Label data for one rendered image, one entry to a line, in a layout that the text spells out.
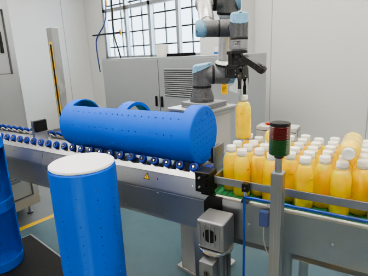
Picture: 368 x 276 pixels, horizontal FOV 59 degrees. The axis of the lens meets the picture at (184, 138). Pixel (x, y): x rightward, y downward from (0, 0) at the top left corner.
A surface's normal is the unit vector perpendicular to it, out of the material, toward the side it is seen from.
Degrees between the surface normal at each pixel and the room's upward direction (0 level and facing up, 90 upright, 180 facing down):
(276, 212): 90
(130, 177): 71
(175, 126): 64
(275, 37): 90
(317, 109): 90
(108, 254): 90
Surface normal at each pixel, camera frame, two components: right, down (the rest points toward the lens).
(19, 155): -0.50, -0.10
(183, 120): -0.43, -0.42
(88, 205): 0.37, 0.22
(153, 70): -0.66, 0.22
